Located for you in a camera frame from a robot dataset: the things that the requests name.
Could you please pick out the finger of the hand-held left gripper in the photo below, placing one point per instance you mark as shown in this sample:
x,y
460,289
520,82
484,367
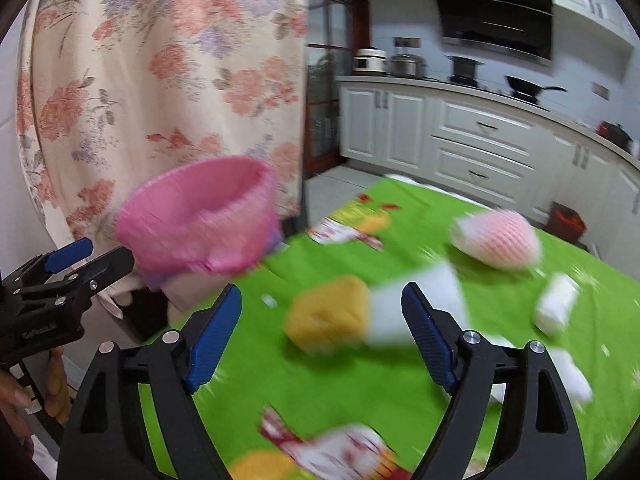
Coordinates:
x,y
100,272
67,255

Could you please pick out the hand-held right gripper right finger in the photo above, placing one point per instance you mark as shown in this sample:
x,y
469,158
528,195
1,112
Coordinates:
x,y
427,330

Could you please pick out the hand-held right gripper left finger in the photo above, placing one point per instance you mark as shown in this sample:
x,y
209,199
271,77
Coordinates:
x,y
215,332

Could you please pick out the white foam block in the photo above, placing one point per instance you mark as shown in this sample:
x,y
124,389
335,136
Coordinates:
x,y
395,310

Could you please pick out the yellow sponge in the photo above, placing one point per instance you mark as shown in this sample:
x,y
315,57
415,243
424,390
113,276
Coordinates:
x,y
325,315

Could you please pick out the pink trash bin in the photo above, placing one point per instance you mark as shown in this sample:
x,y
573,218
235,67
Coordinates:
x,y
200,225

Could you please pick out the pink foam net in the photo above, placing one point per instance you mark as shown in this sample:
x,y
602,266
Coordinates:
x,y
500,240

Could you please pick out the white foam roll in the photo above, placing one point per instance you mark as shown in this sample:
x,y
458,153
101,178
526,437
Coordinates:
x,y
556,305

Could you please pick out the white foam piece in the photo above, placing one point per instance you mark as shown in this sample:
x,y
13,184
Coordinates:
x,y
572,380

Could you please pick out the person's left hand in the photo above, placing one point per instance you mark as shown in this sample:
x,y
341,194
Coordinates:
x,y
57,385

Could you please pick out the green printed tablecloth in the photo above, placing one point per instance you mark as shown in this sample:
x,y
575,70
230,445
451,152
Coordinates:
x,y
310,400

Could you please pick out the red plastic box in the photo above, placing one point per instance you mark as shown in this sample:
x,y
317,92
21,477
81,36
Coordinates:
x,y
565,222

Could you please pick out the white base cabinets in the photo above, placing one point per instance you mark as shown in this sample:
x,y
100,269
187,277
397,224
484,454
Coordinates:
x,y
475,150

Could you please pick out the floral curtain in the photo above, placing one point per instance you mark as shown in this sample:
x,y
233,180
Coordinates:
x,y
150,85

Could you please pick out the gas stove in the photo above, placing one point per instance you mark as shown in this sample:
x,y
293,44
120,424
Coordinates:
x,y
492,91

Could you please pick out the black wok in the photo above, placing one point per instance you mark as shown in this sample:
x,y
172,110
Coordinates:
x,y
525,89

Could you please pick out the silver pressure cooker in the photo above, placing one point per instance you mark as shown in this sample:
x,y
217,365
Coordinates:
x,y
407,66

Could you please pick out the brown wooden door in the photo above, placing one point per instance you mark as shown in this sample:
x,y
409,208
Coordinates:
x,y
325,85

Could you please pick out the dark casserole pot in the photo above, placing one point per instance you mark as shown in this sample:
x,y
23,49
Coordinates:
x,y
615,135

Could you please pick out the white rice cooker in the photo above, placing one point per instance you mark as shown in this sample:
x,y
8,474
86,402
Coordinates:
x,y
370,62

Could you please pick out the black range hood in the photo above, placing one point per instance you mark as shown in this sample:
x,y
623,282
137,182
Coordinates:
x,y
495,15

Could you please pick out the wall socket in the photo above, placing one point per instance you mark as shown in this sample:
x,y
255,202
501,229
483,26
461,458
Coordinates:
x,y
601,90
406,43

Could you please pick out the white wall cabinet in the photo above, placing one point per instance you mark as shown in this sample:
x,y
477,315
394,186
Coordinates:
x,y
595,0

